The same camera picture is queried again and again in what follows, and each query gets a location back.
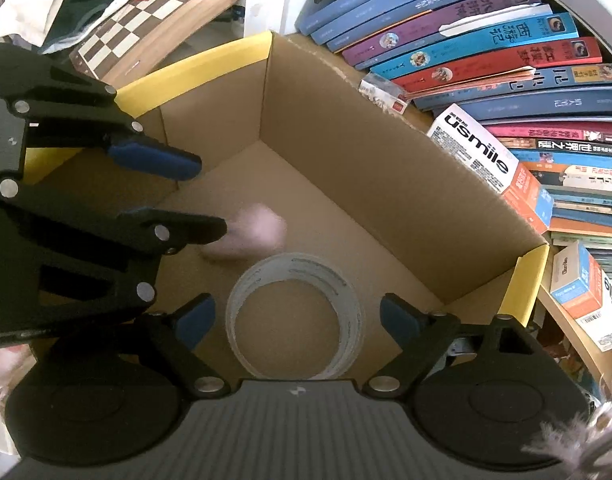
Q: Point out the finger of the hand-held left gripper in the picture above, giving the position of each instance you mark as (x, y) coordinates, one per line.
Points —
(186, 229)
(151, 157)

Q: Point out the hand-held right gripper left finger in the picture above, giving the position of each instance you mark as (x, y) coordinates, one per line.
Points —
(196, 321)

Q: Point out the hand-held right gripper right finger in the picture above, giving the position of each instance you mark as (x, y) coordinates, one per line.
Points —
(398, 317)

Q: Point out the clear tape roll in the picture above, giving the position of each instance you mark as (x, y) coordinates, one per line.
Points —
(351, 317)

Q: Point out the pink plush toy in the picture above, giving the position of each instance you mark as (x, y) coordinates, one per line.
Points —
(256, 230)

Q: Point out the brown yellow cardboard box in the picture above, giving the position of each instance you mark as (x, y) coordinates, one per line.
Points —
(361, 185)

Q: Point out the wooden chessboard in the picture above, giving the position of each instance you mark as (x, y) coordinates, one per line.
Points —
(151, 15)

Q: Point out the dark green cloth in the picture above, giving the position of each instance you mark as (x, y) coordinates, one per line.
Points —
(86, 0)

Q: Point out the small white blue orange carton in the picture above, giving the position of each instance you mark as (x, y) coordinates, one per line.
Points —
(573, 275)

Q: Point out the long white orange carton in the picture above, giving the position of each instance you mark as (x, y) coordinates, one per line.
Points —
(473, 145)

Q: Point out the white barcode carton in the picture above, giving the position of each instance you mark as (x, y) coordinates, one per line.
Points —
(600, 330)

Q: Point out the grey fluffy fabric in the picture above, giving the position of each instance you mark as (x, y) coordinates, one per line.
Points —
(575, 440)

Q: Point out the small red white box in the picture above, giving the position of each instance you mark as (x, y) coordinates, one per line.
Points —
(383, 92)

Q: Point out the row of blue purple books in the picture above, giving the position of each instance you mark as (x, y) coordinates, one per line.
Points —
(485, 40)

